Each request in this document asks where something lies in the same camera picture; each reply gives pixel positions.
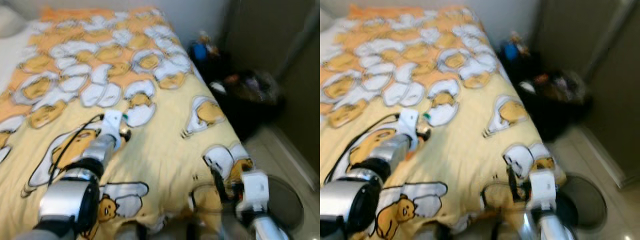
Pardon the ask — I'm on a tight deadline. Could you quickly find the orange yellow cartoon print blanket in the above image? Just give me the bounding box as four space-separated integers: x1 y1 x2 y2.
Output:
0 6 253 240
320 5 568 240

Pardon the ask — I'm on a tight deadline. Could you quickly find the dark round floor object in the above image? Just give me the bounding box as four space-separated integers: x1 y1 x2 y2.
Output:
557 174 608 232
267 175 305 232

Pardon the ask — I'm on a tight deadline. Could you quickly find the black trash bag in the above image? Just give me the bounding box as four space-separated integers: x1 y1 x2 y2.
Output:
220 70 287 142
520 69 593 142

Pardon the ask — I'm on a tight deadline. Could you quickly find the black bedside table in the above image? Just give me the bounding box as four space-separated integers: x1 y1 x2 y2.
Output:
187 47 233 96
497 47 541 96

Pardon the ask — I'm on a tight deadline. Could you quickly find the blue toy figure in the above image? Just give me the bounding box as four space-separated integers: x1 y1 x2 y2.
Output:
192 31 221 63
502 31 531 63

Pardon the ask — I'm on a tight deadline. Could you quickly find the dark grey wardrobe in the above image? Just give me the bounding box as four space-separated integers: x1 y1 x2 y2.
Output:
535 0 640 186
225 0 321 173

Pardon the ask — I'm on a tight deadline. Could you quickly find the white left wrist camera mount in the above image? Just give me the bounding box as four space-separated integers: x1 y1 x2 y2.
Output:
101 110 127 148
397 109 421 151

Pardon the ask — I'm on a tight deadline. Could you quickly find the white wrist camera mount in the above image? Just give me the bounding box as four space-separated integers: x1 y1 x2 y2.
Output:
529 170 558 213
397 109 421 151
101 110 127 148
240 170 271 223

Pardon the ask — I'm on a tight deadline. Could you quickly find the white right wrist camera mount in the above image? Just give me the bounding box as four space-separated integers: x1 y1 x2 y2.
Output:
240 170 271 223
529 170 558 213

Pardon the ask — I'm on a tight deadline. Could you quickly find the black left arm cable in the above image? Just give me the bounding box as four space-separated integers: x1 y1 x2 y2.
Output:
27 114 106 186
337 114 401 183

